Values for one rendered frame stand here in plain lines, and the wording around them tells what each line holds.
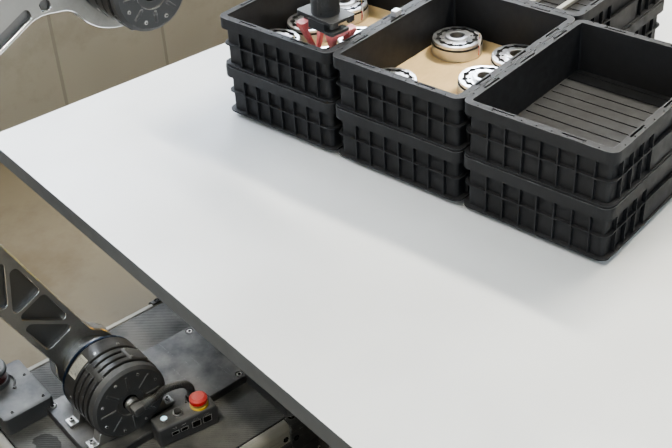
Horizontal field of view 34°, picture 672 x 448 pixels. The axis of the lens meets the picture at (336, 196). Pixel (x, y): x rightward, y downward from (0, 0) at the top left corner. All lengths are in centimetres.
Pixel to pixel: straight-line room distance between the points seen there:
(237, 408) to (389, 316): 62
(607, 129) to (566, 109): 10
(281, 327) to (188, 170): 52
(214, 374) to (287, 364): 66
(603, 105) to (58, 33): 209
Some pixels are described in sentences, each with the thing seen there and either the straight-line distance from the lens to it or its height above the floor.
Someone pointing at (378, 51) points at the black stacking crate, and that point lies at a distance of 220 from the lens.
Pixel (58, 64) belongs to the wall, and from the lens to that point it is 378.
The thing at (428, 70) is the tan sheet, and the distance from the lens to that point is 225.
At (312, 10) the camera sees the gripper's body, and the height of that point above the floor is 97.
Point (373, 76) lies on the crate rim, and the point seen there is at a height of 92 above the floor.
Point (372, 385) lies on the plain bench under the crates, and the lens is 171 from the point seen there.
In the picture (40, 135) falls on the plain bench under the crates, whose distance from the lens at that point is 243.
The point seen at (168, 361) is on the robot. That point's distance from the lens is 245.
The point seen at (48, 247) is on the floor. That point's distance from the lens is 331.
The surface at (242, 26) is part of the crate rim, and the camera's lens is 225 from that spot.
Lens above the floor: 189
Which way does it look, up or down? 34 degrees down
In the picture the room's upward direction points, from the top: 3 degrees counter-clockwise
